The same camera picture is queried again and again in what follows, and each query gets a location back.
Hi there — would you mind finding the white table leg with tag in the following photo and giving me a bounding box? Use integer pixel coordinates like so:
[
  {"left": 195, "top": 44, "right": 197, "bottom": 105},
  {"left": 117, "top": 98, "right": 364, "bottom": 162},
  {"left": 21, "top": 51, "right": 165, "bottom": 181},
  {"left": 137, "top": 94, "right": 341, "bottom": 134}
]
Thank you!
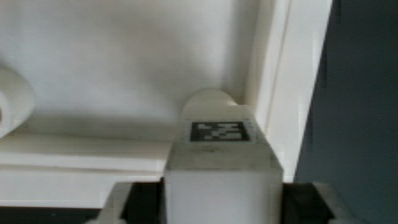
[{"left": 163, "top": 89, "right": 282, "bottom": 224}]

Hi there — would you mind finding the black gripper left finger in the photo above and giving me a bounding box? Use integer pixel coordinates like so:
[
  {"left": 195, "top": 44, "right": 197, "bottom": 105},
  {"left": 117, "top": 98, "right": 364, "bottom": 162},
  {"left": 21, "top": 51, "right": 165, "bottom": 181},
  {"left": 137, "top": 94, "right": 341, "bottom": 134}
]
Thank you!
[{"left": 87, "top": 182, "right": 163, "bottom": 224}]

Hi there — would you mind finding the white square table top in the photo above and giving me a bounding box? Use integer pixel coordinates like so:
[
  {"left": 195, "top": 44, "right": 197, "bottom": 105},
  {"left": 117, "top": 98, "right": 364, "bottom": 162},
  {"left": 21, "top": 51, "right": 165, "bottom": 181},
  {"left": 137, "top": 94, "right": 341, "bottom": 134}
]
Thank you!
[{"left": 0, "top": 0, "right": 334, "bottom": 208}]

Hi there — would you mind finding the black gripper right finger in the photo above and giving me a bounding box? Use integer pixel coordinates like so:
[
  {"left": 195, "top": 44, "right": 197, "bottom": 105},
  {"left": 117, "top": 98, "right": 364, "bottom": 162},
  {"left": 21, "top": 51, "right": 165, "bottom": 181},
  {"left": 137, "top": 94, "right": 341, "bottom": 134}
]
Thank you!
[{"left": 281, "top": 182, "right": 355, "bottom": 224}]

